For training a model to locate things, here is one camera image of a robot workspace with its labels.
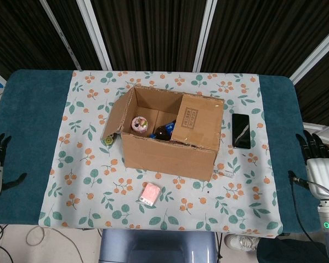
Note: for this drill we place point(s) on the dark cola bottle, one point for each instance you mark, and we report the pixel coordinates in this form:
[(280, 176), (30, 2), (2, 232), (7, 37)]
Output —
[(163, 132)]

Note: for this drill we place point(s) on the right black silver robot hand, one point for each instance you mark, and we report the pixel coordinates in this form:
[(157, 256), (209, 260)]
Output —
[(324, 175)]

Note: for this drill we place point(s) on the black fabric bag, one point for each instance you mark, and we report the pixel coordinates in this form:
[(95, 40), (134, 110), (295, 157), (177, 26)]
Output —
[(288, 252)]

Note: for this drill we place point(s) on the black screen smartphone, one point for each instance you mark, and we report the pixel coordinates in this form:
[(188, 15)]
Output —
[(241, 131)]

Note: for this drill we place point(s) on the teal plush table cover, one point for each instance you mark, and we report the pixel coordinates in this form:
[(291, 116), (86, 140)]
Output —
[(30, 123)]

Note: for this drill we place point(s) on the white metal frame rail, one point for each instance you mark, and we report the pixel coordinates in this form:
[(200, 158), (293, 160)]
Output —
[(322, 130)]

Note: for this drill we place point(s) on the floral print tablecloth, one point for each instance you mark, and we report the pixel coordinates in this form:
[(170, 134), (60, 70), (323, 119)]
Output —
[(98, 186)]

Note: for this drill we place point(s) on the clear plastic ruler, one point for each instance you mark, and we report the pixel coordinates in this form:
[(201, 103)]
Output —
[(226, 174)]

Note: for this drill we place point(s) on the white sneaker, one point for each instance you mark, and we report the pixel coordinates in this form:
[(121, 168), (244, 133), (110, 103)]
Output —
[(240, 242)]

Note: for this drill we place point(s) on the thin white frame post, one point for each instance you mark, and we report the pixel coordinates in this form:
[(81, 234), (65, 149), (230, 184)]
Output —
[(61, 35)]

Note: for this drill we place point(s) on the blue-grey robot torso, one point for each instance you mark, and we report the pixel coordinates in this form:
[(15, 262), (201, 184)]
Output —
[(157, 246)]

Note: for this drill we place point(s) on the brown cardboard box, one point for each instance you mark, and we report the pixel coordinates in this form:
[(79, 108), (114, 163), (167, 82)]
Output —
[(167, 159)]

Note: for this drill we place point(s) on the double white frame post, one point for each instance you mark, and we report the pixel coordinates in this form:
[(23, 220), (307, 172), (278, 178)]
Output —
[(94, 33)]

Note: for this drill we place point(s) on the correction tape dispenser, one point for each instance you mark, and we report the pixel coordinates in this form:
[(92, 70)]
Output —
[(109, 140)]

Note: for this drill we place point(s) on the pink tissue pack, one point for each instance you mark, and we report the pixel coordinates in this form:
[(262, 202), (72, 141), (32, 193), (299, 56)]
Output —
[(149, 194)]

